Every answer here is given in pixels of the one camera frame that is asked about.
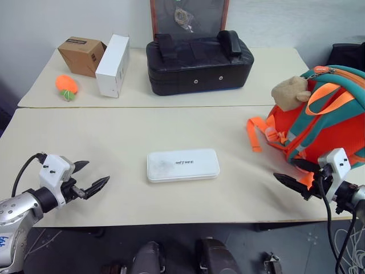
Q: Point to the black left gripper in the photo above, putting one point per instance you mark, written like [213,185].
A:
[71,188]

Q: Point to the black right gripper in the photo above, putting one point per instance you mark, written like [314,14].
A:
[318,187]

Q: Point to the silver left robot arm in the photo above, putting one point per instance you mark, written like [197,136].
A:
[14,207]

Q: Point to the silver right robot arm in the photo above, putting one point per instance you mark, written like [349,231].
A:
[355,197]

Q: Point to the orange and teal backpack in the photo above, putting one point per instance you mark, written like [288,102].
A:
[328,125]

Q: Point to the white rectangular case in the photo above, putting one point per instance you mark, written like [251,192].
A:
[182,165]

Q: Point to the black padded bag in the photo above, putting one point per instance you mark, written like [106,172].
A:
[199,70]

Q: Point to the beige plush toy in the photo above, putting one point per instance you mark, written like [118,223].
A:
[288,92]

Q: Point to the orange plush fruit toy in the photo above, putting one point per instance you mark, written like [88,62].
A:
[66,83]

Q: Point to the dark rounded shape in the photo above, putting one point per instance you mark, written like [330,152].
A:
[148,258]
[216,257]

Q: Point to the white cardboard box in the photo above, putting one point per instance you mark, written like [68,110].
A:
[112,68]

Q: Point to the brown cardboard box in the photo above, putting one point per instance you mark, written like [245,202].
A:
[81,55]

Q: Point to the wooden framed black board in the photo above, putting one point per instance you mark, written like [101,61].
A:
[189,17]

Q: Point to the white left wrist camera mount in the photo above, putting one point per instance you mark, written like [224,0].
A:
[53,172]

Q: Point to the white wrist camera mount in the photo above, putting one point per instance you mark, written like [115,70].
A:
[53,172]
[338,167]

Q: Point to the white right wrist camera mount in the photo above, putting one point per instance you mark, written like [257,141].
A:
[338,167]

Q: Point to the small dark metal bracket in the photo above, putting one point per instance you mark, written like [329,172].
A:
[272,262]

